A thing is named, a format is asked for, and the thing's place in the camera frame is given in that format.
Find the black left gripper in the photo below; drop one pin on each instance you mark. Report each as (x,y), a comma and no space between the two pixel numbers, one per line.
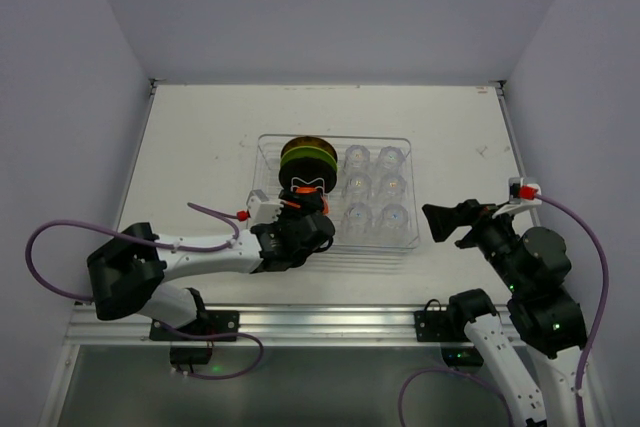
(304,203)

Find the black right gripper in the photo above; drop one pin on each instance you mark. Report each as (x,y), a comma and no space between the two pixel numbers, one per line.
(473,222)

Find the orange plastic bowl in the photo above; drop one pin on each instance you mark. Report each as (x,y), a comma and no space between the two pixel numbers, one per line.
(310,199)

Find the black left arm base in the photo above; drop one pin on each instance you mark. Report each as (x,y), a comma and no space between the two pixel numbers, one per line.
(216,322)

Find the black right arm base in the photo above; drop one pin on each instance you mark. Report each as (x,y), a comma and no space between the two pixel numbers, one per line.
(432,323)

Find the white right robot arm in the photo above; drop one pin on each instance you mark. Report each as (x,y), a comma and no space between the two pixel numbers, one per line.
(533,266)

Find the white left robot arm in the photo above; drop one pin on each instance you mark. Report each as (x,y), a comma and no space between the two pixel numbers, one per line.
(134,273)

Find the clear plastic dish rack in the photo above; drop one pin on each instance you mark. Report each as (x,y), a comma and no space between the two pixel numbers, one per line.
(373,205)

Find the black plate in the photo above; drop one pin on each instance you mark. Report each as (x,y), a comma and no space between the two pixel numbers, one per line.
(307,174)

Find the green plate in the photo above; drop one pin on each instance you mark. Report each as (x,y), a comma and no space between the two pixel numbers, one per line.
(308,154)

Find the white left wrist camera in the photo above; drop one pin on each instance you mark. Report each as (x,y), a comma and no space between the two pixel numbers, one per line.
(260,209)

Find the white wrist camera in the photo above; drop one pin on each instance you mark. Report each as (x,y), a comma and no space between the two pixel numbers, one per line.
(523,193)
(260,209)

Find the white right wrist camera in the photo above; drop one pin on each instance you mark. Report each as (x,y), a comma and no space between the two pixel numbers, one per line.
(523,193)

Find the aluminium mounting rail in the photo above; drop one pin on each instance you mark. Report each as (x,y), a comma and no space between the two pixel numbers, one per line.
(275,326)

